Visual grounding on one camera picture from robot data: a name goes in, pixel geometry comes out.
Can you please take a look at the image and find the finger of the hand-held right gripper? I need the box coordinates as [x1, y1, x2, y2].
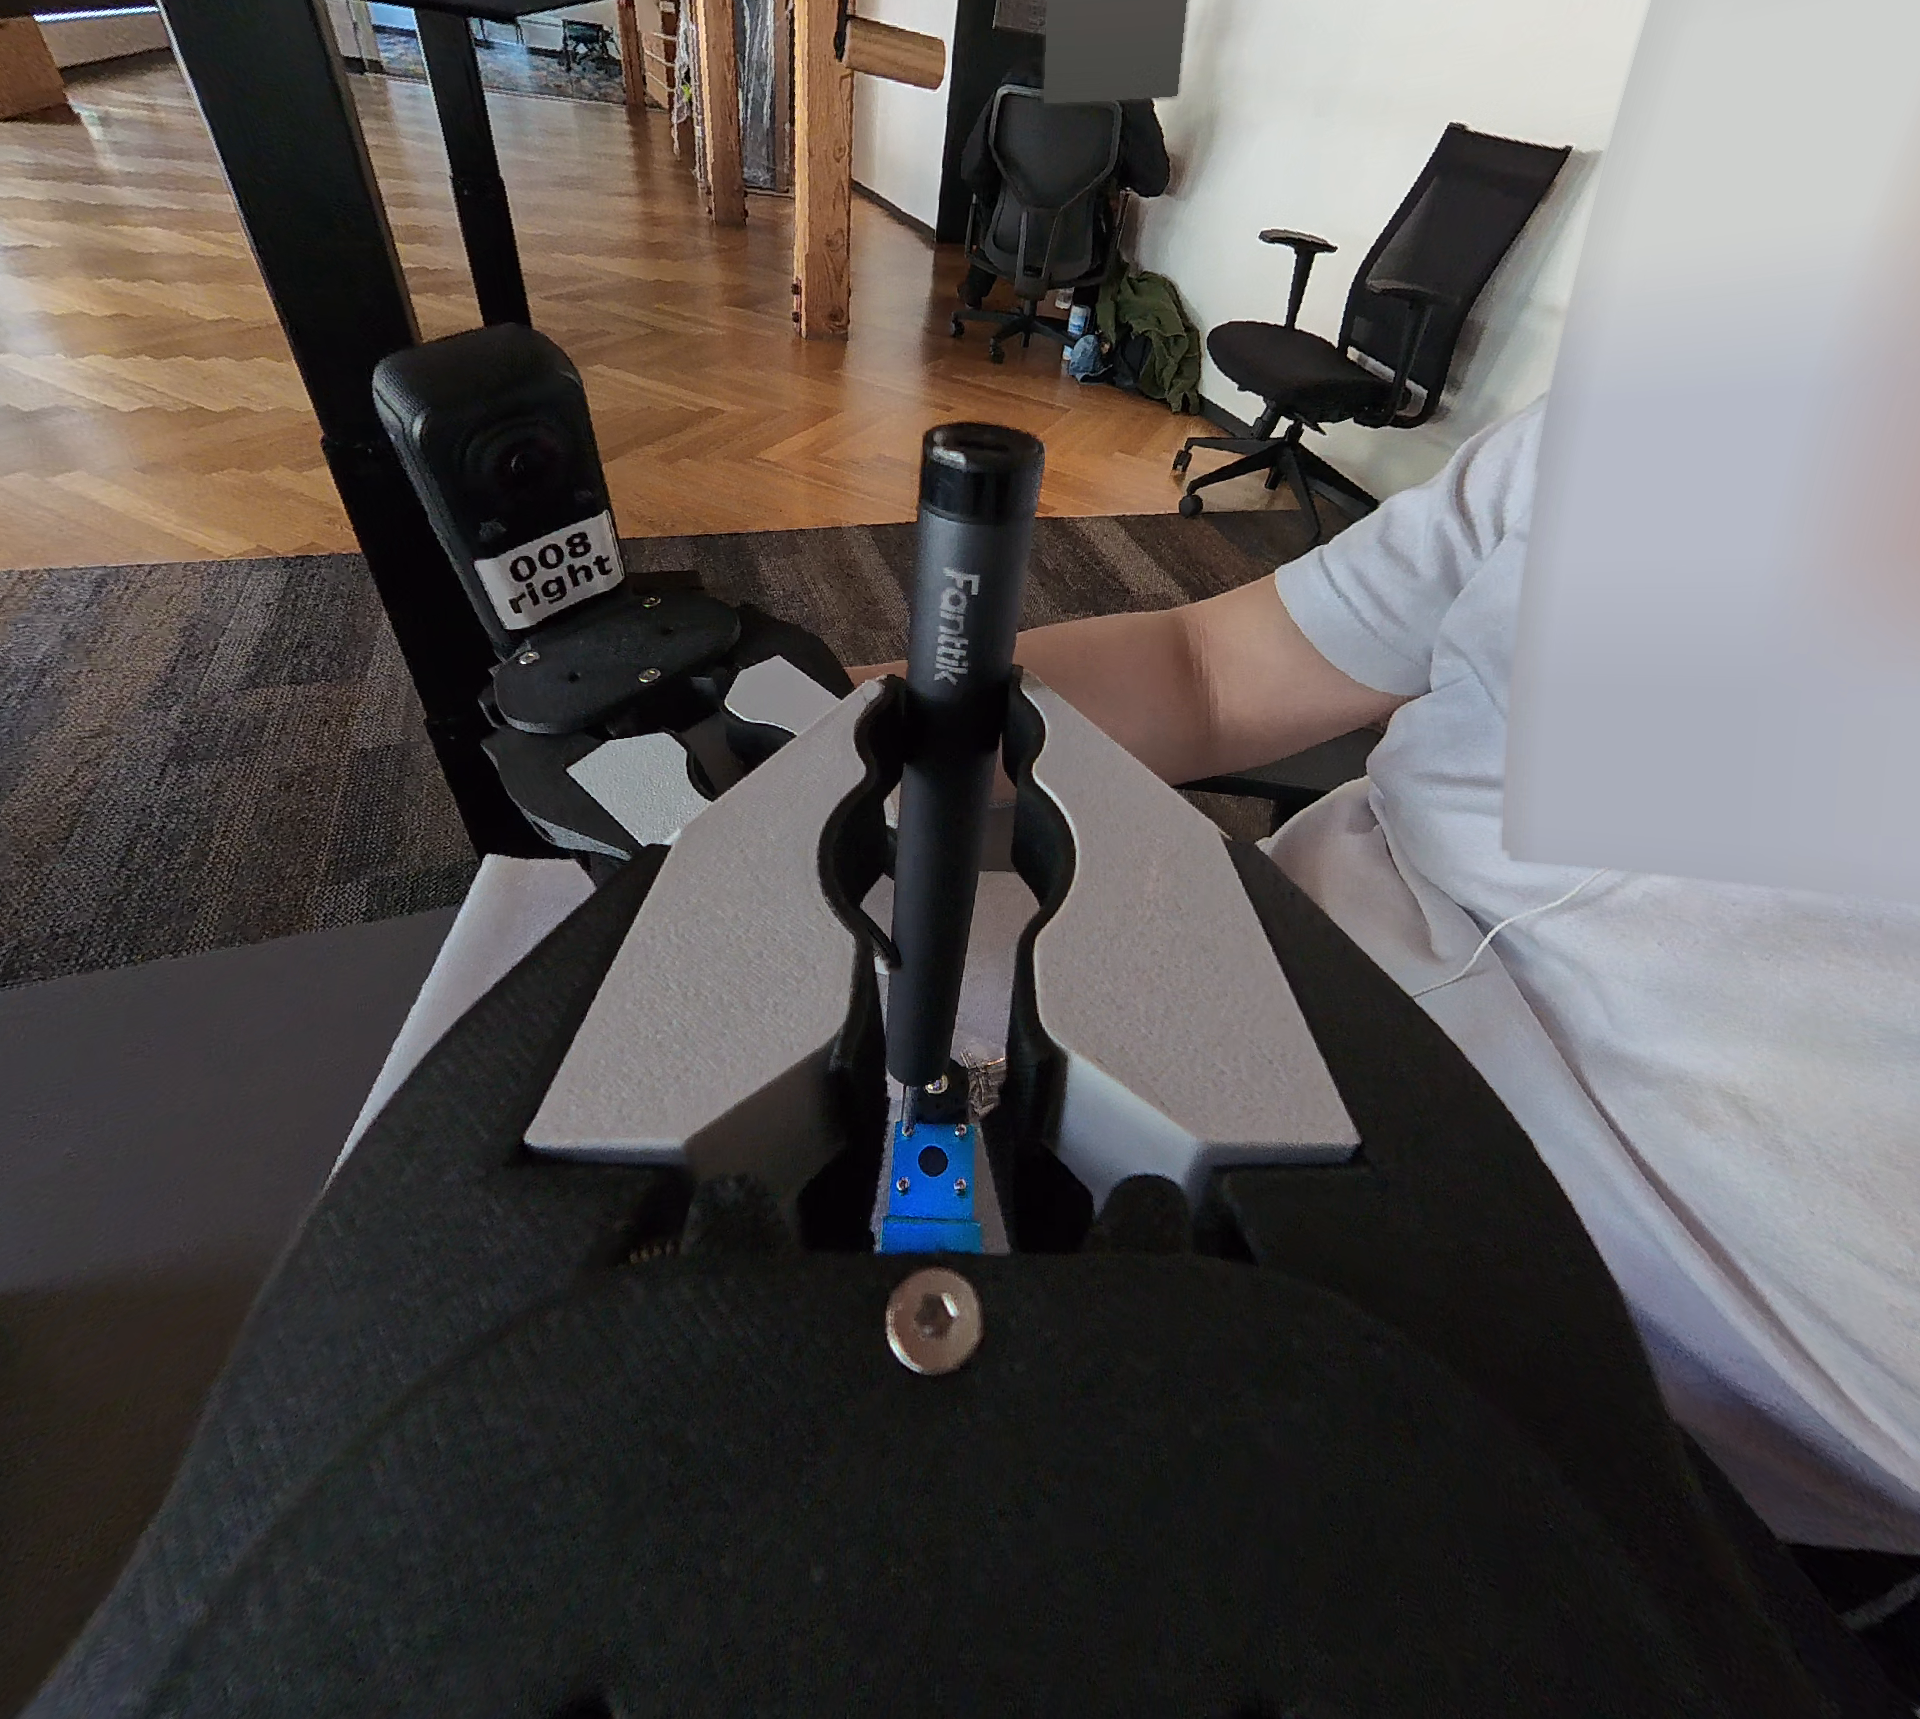
[726, 658, 843, 780]
[567, 730, 721, 854]

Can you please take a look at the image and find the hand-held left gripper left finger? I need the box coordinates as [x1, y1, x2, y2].
[523, 676, 910, 1174]

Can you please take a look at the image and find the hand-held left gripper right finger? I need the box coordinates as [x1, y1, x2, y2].
[1008, 676, 1371, 1174]

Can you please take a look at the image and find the black electric screwdriver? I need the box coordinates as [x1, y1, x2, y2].
[883, 422, 1050, 1128]

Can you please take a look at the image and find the blue metal bracket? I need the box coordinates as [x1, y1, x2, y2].
[875, 1116, 989, 1256]

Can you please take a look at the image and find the person's right forearm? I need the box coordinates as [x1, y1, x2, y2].
[843, 572, 1421, 792]

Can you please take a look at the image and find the grey desk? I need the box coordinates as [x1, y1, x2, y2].
[0, 906, 469, 1719]

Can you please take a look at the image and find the white foam sheet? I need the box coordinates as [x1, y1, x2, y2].
[361, 850, 671, 1158]

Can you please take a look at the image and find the person in white t-shirt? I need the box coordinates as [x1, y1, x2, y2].
[1260, 400, 1920, 1556]

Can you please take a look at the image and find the green jacket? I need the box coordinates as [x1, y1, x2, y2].
[1093, 268, 1206, 414]

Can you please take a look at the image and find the round wooden peg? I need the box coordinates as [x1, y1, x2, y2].
[837, 16, 950, 96]

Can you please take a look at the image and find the black office chair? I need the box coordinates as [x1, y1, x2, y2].
[949, 84, 1147, 368]
[1174, 122, 1574, 524]

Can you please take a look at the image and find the white earphone cable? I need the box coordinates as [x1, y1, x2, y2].
[1415, 868, 1610, 1002]

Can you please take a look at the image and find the thin wooden post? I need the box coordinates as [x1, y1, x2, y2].
[691, 0, 750, 232]

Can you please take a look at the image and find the thick wooden post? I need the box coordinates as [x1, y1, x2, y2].
[787, 0, 861, 344]

